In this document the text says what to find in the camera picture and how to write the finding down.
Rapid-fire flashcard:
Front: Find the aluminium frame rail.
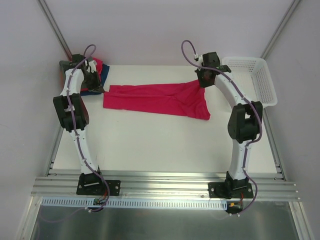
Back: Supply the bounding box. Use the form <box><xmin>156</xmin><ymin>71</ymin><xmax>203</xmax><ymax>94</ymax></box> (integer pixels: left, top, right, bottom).
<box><xmin>31</xmin><ymin>169</ymin><xmax>302</xmax><ymax>202</ymax></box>

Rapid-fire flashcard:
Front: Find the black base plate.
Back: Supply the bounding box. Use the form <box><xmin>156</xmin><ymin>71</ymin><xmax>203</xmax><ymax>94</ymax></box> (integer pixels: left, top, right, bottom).
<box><xmin>208</xmin><ymin>182</ymin><xmax>254</xmax><ymax>200</ymax></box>
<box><xmin>76</xmin><ymin>180</ymin><xmax>121</xmax><ymax>196</ymax></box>

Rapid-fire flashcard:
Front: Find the folded red t shirt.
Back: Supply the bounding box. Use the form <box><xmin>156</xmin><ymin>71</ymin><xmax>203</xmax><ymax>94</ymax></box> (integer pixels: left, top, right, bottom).
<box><xmin>93</xmin><ymin>57</ymin><xmax>103</xmax><ymax>82</ymax></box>

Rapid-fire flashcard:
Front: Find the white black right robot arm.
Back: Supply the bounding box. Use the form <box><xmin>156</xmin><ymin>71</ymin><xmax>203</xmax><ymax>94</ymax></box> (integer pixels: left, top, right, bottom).
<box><xmin>194</xmin><ymin>52</ymin><xmax>263</xmax><ymax>200</ymax></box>

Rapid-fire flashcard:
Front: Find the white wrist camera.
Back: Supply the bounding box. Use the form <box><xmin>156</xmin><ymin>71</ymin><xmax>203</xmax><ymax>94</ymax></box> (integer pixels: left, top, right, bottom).
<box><xmin>193</xmin><ymin>53</ymin><xmax>203</xmax><ymax>65</ymax></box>
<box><xmin>85</xmin><ymin>59</ymin><xmax>98</xmax><ymax>73</ymax></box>

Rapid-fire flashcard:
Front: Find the white plastic mesh basket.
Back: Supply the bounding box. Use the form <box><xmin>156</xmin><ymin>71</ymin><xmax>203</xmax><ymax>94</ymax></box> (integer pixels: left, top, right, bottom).
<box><xmin>222</xmin><ymin>56</ymin><xmax>278</xmax><ymax>108</ymax></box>

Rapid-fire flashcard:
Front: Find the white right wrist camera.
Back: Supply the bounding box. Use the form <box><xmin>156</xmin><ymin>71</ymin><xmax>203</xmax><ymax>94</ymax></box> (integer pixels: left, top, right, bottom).
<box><xmin>193</xmin><ymin>53</ymin><xmax>203</xmax><ymax>65</ymax></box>

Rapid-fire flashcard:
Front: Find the crimson pink t shirt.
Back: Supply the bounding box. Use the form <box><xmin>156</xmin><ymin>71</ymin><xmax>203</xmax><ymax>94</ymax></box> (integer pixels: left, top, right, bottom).
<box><xmin>102</xmin><ymin>80</ymin><xmax>211</xmax><ymax>121</ymax></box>

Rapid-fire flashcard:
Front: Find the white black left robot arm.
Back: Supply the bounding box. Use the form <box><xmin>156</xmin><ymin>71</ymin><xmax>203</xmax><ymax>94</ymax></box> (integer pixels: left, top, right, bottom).
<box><xmin>53</xmin><ymin>54</ymin><xmax>105</xmax><ymax>194</ymax></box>

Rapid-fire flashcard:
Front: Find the white slotted cable duct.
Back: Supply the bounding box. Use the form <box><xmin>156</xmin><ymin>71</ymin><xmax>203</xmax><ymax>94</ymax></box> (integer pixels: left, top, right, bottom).
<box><xmin>42</xmin><ymin>197</ymin><xmax>227</xmax><ymax>210</ymax></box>

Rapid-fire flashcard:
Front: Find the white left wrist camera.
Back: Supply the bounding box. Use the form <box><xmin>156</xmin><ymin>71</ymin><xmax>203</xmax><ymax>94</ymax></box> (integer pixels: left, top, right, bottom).
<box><xmin>85</xmin><ymin>59</ymin><xmax>98</xmax><ymax>73</ymax></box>

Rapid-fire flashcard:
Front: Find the folded navy blue t shirt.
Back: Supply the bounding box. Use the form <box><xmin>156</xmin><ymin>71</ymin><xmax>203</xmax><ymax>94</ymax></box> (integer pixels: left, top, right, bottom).
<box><xmin>80</xmin><ymin>63</ymin><xmax>110</xmax><ymax>97</ymax></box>

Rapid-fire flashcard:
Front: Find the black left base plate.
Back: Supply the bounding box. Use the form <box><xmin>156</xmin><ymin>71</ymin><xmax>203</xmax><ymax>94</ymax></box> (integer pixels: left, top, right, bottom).
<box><xmin>76</xmin><ymin>180</ymin><xmax>121</xmax><ymax>196</ymax></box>

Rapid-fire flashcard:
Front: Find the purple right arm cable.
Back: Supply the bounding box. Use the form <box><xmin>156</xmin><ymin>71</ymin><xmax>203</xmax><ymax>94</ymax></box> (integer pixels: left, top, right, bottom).
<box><xmin>181</xmin><ymin>39</ymin><xmax>263</xmax><ymax>218</ymax></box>

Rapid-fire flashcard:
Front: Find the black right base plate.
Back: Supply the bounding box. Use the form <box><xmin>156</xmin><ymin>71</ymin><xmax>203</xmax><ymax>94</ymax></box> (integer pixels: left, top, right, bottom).
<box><xmin>208</xmin><ymin>182</ymin><xmax>254</xmax><ymax>200</ymax></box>

